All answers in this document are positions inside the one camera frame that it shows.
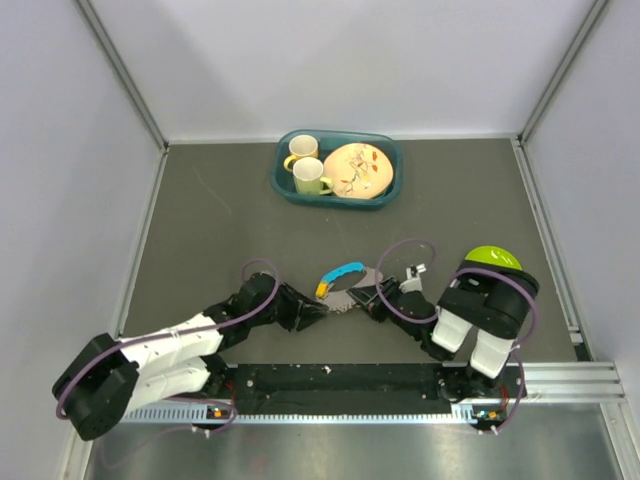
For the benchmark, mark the lime green plate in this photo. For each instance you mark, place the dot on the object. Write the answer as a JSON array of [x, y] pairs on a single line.
[[494, 256]]

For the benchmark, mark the teal plastic tub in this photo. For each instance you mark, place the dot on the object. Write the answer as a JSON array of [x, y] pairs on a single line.
[[282, 181]]

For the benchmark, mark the front yellow-green mug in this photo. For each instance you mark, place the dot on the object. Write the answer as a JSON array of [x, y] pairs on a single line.
[[309, 179]]

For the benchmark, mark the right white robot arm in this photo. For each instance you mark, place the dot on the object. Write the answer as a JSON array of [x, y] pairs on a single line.
[[493, 300]]

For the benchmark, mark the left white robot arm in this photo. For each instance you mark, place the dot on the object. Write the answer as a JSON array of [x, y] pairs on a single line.
[[109, 378]]

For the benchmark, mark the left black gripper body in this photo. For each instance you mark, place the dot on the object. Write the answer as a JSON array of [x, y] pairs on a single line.
[[285, 310]]

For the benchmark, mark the small yellow tag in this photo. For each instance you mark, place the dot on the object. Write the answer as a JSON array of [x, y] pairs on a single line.
[[322, 289]]

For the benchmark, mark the floral peach plate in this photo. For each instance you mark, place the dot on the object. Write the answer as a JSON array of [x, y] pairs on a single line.
[[359, 171]]

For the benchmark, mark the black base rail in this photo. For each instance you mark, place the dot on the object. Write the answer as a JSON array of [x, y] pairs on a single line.
[[346, 393]]

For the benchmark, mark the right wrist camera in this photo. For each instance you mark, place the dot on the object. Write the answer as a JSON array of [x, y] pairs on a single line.
[[413, 281]]

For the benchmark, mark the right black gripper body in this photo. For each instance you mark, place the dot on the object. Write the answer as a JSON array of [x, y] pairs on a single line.
[[391, 294]]

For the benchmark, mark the rear yellow mug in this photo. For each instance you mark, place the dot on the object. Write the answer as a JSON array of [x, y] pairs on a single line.
[[301, 146]]

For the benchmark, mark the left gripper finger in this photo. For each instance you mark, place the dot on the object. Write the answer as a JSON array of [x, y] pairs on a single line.
[[309, 318], [305, 305]]

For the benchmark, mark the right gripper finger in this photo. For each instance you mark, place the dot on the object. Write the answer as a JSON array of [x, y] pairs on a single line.
[[367, 304], [365, 291]]

